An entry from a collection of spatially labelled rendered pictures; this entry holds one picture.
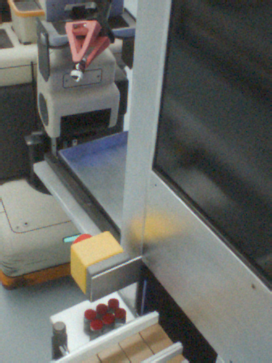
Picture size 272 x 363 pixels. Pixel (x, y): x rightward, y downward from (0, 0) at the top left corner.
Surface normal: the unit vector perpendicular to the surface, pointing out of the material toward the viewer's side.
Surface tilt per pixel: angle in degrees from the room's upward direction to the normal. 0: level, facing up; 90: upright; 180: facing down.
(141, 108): 90
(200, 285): 90
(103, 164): 0
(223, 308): 90
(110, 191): 0
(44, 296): 0
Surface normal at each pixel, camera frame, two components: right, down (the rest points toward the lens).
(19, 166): 0.39, 0.61
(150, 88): -0.84, 0.30
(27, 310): 0.07, -0.77
